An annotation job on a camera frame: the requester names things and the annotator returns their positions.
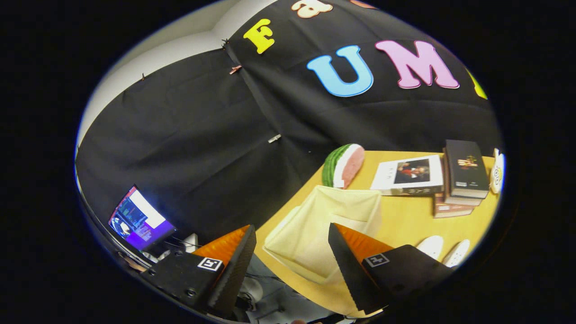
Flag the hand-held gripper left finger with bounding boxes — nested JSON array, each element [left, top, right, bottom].
[[142, 224, 257, 318]]

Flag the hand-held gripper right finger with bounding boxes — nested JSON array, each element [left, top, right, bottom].
[[328, 222, 455, 315]]

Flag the beige fabric storage box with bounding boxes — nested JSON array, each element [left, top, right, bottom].
[[263, 185, 383, 285]]

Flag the white canvas shoe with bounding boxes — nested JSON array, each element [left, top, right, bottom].
[[416, 235, 444, 261], [442, 239, 471, 268]]

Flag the white chair base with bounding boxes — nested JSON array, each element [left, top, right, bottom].
[[238, 275, 266, 306]]

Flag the white portrait cover book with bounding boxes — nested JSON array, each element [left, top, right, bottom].
[[370, 155, 444, 196]]

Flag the watermelon slice plush toy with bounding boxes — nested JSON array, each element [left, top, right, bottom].
[[322, 144, 365, 189]]

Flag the computer monitor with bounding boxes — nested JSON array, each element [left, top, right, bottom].
[[108, 184, 177, 252]]

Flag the reddish brown book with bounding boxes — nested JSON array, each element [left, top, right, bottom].
[[433, 148, 475, 219]]

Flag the dark book with white pages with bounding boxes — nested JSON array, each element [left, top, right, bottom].
[[443, 153, 485, 207]]

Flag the black backdrop cloth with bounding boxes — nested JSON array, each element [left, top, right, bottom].
[[74, 0, 502, 252]]

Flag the white plush toy with glasses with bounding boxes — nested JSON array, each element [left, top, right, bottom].
[[490, 148, 505, 195]]

